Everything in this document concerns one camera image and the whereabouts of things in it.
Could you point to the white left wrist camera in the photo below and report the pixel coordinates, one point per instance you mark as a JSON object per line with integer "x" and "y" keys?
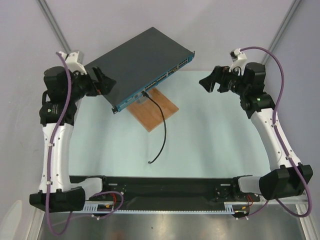
{"x": 72, "y": 61}

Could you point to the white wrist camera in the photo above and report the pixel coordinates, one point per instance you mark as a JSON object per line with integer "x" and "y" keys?
{"x": 72, "y": 61}
{"x": 238, "y": 59}

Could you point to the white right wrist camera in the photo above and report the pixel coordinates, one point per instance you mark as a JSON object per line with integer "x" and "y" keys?
{"x": 238, "y": 59}

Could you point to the aluminium frame post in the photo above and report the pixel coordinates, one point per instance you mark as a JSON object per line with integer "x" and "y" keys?
{"x": 290, "y": 14}
{"x": 54, "y": 25}

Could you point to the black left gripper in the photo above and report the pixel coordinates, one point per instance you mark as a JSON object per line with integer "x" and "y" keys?
{"x": 103, "y": 86}

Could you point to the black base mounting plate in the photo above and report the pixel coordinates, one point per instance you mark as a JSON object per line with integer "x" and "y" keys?
{"x": 173, "y": 194}

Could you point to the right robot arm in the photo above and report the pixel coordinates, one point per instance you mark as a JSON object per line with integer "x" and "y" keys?
{"x": 287, "y": 173}

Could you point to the dark grey network switch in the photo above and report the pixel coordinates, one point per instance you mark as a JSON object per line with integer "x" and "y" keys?
{"x": 138, "y": 65}

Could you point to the metal switch stand bracket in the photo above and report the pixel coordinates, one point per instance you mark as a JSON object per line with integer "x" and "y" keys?
{"x": 142, "y": 99}

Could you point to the aluminium frame post right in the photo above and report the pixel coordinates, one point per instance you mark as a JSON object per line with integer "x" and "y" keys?
{"x": 290, "y": 14}

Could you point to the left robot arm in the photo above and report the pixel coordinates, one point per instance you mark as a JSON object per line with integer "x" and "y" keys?
{"x": 64, "y": 88}

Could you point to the aluminium front rail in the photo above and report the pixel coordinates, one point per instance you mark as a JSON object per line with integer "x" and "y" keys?
{"x": 295, "y": 200}

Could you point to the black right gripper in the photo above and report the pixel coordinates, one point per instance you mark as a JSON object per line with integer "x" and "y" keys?
{"x": 222, "y": 79}

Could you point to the aluminium frame post left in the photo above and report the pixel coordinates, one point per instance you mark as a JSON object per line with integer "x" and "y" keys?
{"x": 54, "y": 25}

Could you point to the wooden base board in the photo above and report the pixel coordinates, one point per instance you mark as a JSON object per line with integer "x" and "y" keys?
{"x": 148, "y": 114}

